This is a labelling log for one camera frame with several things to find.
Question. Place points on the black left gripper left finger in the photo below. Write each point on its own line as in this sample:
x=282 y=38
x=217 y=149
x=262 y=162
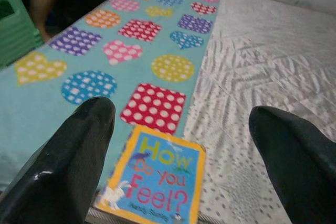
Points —
x=60 y=161

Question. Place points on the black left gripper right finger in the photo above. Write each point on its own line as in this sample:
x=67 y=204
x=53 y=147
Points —
x=302 y=171

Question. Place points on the blue yellow children's board book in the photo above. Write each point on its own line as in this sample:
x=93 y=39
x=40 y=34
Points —
x=157 y=176

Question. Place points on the teal blanket with dotted shapes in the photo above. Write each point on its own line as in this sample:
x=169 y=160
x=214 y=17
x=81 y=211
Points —
x=39 y=116

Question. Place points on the white patterned mattress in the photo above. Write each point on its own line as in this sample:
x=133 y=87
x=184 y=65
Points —
x=262 y=64

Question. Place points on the green plastic stool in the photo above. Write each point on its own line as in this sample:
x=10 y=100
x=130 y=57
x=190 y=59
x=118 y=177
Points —
x=15 y=30

